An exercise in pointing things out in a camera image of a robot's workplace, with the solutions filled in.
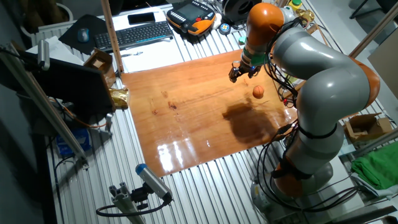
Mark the small green object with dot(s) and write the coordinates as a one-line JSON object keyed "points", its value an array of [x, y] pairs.
{"points": [[242, 40]]}

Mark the gold foil bag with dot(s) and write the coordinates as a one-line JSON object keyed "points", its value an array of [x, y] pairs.
{"points": [[119, 98]]}

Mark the diagonal aluminium beam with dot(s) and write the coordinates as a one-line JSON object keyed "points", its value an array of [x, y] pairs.
{"points": [[40, 102]]}

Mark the black computer keyboard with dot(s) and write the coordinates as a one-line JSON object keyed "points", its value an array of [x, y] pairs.
{"points": [[133, 35]]}

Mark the glossy wooden board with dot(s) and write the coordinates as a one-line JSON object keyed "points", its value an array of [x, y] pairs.
{"points": [[192, 109]]}

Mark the wooden upright post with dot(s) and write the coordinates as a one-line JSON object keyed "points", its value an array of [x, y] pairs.
{"points": [[112, 34]]}

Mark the blue packet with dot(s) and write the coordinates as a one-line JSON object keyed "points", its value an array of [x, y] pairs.
{"points": [[73, 143]]}

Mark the black round spool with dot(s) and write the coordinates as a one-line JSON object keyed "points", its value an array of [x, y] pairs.
{"points": [[239, 9]]}

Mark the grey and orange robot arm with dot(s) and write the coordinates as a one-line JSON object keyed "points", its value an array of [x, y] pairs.
{"points": [[329, 77]]}

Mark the white radiator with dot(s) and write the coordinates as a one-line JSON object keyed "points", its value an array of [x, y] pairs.
{"points": [[49, 31]]}

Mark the yellow box with green button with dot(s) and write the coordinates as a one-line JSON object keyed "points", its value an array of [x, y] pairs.
{"points": [[295, 4]]}

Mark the black mouse pad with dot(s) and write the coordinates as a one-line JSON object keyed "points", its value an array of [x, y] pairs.
{"points": [[70, 35]]}

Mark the black flat panel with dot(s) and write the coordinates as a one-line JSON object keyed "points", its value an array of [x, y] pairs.
{"points": [[74, 90]]}

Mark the short aluminium profile stand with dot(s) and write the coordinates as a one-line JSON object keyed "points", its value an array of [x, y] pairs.
{"points": [[124, 202]]}

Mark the white paper sheet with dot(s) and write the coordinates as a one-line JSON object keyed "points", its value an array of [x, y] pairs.
{"points": [[59, 49]]}

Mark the beige flat board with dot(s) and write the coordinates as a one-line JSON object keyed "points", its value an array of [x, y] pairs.
{"points": [[385, 65]]}

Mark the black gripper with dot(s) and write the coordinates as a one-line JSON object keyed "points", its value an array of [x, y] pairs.
{"points": [[247, 68]]}

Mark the small open cardboard box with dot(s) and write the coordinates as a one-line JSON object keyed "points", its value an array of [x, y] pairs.
{"points": [[99, 63]]}

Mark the diagonal metal pole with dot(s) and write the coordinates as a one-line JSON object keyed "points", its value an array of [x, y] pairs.
{"points": [[373, 31]]}

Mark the aluminium rail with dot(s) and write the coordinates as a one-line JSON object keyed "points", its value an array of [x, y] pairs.
{"points": [[373, 141]]}

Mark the silver camera with blue end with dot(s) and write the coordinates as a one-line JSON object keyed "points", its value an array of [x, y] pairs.
{"points": [[154, 182]]}

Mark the large open cardboard box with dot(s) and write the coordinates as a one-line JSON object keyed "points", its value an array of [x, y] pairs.
{"points": [[367, 127]]}

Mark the small orange basketball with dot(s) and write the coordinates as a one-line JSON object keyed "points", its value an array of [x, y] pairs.
{"points": [[258, 92]]}

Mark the orange black teach pendant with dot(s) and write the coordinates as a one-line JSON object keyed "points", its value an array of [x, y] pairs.
{"points": [[191, 15]]}

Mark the brass metal fitting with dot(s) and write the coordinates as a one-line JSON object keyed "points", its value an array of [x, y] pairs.
{"points": [[306, 15]]}

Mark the green cloth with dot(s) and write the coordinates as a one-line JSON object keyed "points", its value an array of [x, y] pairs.
{"points": [[379, 168]]}

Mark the silver camera on beam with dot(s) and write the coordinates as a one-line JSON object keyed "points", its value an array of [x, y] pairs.
{"points": [[43, 54]]}

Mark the black smartphone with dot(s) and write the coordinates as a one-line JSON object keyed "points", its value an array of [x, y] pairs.
{"points": [[141, 18]]}

